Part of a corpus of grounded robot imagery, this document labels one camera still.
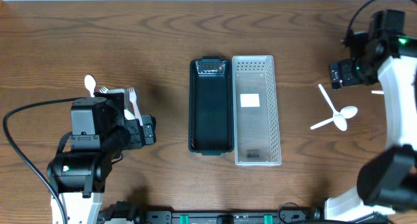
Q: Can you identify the black plastic basket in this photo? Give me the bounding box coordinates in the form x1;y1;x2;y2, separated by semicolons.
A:
188;56;234;156

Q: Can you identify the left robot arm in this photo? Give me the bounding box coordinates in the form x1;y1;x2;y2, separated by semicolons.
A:
47;89;156;223

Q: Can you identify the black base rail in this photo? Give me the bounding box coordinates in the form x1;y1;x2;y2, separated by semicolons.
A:
96;201;340;224

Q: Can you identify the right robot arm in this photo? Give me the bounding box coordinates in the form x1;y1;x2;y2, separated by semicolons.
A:
324;10;416;222

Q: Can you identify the white plastic fork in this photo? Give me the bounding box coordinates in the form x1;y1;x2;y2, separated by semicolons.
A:
99;87;109;94
128;87;143;126

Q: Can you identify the white label sticker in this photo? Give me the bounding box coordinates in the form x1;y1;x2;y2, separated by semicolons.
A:
240;94;260;107

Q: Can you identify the white plastic spoon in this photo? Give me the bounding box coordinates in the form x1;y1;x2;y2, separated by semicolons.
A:
318;84;347;131
310;106;358;131
84;75;96;97
371;91;384;95

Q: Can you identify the white plastic utensil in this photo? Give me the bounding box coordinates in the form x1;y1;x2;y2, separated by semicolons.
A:
124;109;136;120

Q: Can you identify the clear perforated plastic basket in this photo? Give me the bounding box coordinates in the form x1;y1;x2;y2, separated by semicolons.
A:
232;55;281;167

